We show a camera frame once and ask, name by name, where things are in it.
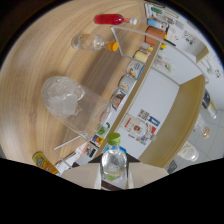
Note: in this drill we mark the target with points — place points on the yellow orange juice can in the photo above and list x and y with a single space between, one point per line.
45 163

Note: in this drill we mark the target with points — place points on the white frame wooden shelf rack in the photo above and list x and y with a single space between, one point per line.
186 116

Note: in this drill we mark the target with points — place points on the red syrup bottle white cap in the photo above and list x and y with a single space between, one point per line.
110 19

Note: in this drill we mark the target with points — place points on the small white blue bottle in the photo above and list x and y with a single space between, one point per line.
155 24

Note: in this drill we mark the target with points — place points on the black and yellow can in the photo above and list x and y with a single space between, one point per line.
209 105

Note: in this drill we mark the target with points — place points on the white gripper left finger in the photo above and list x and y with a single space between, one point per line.
81 175

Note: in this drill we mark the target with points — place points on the printed bowl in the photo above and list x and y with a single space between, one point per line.
135 69

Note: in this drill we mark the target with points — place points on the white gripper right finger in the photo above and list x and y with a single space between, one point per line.
148 173

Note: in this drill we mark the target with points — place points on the large white bottle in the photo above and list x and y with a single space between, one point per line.
188 151

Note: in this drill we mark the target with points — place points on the tall glass bottle wooden lid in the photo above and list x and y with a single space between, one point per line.
203 128

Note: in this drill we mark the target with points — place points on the white cup green print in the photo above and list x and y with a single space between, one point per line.
104 130

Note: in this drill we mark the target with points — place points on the red rimmed bowl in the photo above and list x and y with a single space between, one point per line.
117 99

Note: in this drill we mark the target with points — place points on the wooden wall shelf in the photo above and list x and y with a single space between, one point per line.
202 54

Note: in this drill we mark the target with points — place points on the orange pot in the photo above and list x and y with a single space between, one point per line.
155 35

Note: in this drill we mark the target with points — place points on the white bowl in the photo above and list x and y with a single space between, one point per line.
127 84

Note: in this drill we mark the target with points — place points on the clear glass with ice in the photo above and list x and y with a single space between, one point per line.
70 103

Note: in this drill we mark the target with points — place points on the clear bottle green cap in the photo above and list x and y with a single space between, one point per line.
114 163

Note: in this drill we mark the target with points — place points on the yellow cup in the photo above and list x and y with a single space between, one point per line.
140 56

